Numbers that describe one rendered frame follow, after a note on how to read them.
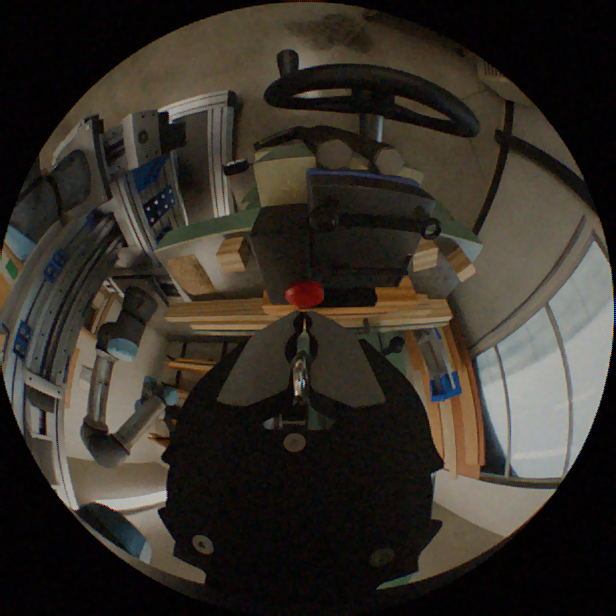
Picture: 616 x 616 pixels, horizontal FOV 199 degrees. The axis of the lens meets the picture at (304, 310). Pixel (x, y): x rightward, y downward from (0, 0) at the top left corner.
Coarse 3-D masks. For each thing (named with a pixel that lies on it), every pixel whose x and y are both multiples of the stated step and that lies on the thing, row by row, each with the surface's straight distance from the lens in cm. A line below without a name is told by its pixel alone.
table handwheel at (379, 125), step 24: (312, 72) 19; (336, 72) 18; (360, 72) 18; (384, 72) 18; (264, 96) 26; (288, 96) 23; (336, 96) 34; (360, 96) 29; (384, 96) 23; (408, 96) 18; (432, 96) 19; (360, 120) 30; (384, 120) 31; (408, 120) 42; (432, 120) 39; (456, 120) 22
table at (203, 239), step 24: (240, 216) 29; (168, 240) 35; (192, 240) 29; (216, 240) 28; (432, 240) 31; (456, 240) 34; (216, 264) 31; (216, 288) 36; (240, 288) 34; (264, 288) 33; (432, 288) 41
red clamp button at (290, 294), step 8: (304, 280) 13; (288, 288) 13; (296, 288) 13; (304, 288) 13; (312, 288) 13; (320, 288) 13; (288, 296) 14; (296, 296) 13; (304, 296) 13; (312, 296) 13; (320, 296) 14; (296, 304) 14; (304, 304) 14; (312, 304) 14
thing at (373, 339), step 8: (360, 336) 26; (368, 336) 26; (376, 336) 27; (384, 336) 27; (392, 336) 28; (376, 344) 26; (384, 344) 27; (400, 352) 27; (392, 360) 26; (400, 360) 27; (400, 368) 26
